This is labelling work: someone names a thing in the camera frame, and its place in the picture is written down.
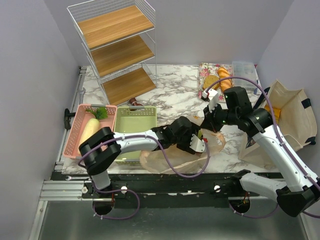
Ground black clamp handle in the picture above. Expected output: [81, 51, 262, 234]
[63, 108, 76, 130]

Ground clear plastic compartment box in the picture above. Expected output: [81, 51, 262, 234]
[232, 61, 258, 90]

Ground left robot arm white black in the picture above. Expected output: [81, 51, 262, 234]
[78, 116, 206, 198]

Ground green plastic basket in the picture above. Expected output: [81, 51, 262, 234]
[112, 105, 158, 164]

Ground yellow snack package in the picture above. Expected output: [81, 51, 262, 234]
[264, 105, 281, 119]

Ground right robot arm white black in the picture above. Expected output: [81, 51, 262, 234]
[201, 86, 320, 217]

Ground white wire wooden shelf rack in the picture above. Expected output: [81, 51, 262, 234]
[67, 0, 157, 105]

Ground pink plastic basket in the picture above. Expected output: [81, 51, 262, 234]
[63, 104, 118, 159]

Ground orange plastic grocery bag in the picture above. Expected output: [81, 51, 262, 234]
[139, 129, 226, 174]

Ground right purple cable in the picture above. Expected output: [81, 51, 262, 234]
[204, 76, 320, 219]

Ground black metal base rail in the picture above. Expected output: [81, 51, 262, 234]
[49, 171, 283, 210]

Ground brown small bottle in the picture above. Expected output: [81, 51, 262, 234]
[129, 97, 143, 107]

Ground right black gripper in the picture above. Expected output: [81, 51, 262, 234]
[200, 100, 239, 133]

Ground orange baguette bread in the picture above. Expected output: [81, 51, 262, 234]
[216, 66, 234, 92]

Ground brown bread slices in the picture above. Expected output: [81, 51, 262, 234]
[202, 75, 219, 90]

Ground beige canvas tote bag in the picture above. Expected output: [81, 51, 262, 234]
[238, 80, 317, 170]

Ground white daikon radish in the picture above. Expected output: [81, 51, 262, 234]
[78, 106, 108, 147]

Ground floral pattern tray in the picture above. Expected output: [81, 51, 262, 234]
[197, 62, 234, 103]

